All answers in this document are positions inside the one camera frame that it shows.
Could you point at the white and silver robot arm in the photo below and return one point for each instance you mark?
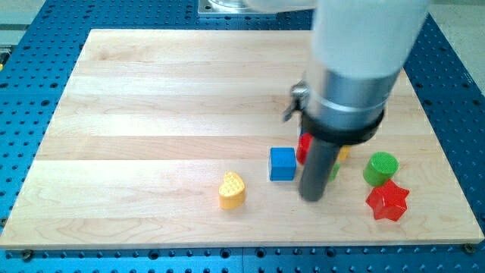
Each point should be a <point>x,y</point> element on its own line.
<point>358,48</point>

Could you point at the red star block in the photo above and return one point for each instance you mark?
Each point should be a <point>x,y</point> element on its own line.
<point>388,201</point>

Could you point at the blue cube block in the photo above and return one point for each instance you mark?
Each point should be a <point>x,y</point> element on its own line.
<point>282,163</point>

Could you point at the yellow heart block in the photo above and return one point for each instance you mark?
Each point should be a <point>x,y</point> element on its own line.
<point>232,192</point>

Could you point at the red block behind rod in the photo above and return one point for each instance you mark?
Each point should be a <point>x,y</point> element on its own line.
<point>303,147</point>

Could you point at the light wooden board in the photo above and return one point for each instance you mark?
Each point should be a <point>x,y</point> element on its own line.
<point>151,120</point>

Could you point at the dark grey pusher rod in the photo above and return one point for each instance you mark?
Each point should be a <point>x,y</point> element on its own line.
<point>318,167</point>

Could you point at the green block behind rod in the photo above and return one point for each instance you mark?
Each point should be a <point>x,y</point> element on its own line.
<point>334,172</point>

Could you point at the yellow block behind rod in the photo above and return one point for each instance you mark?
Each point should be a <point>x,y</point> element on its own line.
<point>343,153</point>

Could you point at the green cylinder block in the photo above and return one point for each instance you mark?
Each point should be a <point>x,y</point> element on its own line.
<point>380,168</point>

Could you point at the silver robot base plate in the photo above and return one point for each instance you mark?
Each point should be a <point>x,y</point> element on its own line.
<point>220,7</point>

